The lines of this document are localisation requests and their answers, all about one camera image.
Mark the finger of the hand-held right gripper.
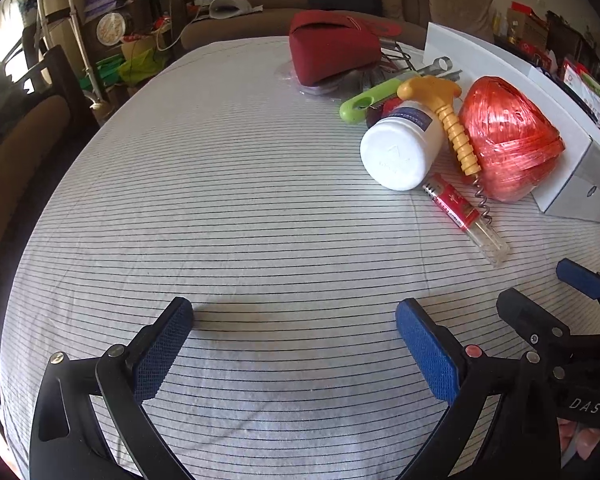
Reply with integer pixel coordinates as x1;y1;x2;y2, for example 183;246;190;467
556;258;600;306
496;287;573;361

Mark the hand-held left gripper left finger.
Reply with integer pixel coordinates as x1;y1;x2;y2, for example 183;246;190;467
30;296;195;480

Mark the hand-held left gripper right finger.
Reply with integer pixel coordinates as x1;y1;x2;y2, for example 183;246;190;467
395;297;563;480

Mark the white cardboard box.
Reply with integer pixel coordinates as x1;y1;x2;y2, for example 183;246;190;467
424;21;600;226

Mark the desktop with striped tablecloth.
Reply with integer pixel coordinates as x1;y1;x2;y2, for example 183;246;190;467
0;35;600;480

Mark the person's right hand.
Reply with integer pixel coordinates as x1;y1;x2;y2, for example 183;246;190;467
557;417;600;465

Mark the red label lighter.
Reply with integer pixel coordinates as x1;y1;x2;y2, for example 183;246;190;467
421;172;511;267

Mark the red raffia twine ball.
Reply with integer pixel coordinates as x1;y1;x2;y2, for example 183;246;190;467
459;76;566;204

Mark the yellow plastic corkscrew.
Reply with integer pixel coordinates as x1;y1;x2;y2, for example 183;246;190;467
396;76;498;223

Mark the white plastic bottle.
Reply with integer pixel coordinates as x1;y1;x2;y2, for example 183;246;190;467
359;100;448;192

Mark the brown seat armchair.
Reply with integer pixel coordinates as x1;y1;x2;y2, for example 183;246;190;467
0;92;101;361

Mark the steel kitchen tool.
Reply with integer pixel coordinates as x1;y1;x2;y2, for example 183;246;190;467
412;55;465;83

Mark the green plastic bag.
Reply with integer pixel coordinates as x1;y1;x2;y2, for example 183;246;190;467
117;47;171;86

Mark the tan sofa cushion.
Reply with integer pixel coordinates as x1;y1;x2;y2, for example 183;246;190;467
422;0;496;43

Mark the dark wooden chair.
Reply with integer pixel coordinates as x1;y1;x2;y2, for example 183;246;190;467
22;7;111;126

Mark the maroon pouch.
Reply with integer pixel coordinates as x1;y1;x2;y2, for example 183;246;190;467
288;9;406;86

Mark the round tin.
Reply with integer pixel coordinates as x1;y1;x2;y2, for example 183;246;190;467
96;12;127;45

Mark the white curved device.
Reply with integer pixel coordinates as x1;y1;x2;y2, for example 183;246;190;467
207;0;265;21

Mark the white coat stand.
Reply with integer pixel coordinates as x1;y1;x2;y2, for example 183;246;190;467
32;0;111;116

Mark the potted plant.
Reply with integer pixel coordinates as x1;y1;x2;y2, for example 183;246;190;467
7;0;38;26

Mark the green handled peeler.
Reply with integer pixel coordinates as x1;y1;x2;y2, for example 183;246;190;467
339;79;418;125

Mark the metal wire whisk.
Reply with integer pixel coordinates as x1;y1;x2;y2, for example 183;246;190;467
377;37;413;78

